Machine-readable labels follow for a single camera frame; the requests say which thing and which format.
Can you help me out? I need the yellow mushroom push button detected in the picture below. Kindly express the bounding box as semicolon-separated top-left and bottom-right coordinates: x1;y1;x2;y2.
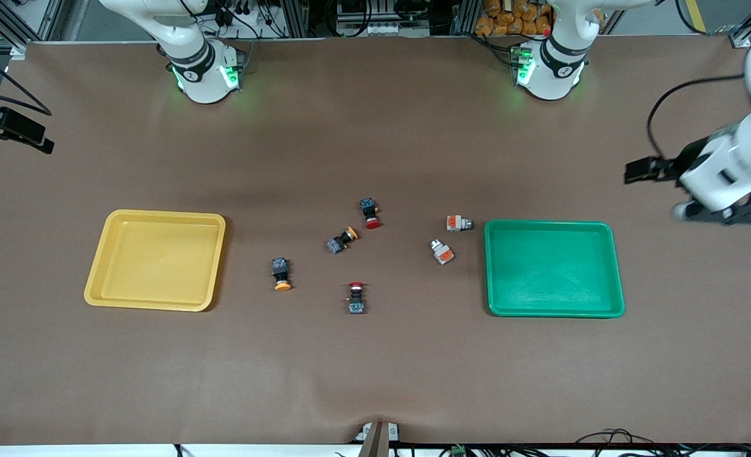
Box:
271;257;292;292
326;227;359;255

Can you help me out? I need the green plastic tray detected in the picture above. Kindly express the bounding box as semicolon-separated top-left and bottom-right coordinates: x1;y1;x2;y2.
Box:
484;220;625;318

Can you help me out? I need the yellow plastic tray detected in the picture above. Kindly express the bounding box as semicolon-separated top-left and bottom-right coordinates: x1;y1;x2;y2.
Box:
84;209;227;312

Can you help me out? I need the orange snack bag pile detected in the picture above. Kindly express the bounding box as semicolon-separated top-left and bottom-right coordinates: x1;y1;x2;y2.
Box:
475;0;552;36

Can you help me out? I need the red mushroom push button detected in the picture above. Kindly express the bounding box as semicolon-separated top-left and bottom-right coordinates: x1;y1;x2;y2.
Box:
360;198;382;230
347;281;368;315

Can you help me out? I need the white power strip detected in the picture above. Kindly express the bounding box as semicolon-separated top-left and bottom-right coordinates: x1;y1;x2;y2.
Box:
366;22;415;37

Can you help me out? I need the brown table cover sheet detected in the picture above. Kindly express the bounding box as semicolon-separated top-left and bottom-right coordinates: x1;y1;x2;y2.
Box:
0;35;751;446

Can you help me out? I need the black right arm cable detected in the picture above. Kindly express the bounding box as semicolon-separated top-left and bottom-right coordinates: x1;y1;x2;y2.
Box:
0;43;53;117

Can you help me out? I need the black cable bundle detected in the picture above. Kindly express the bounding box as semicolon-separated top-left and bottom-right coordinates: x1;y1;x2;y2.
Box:
575;429;751;457

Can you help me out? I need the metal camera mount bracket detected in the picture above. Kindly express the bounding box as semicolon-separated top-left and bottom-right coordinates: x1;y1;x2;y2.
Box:
357;420;400;457

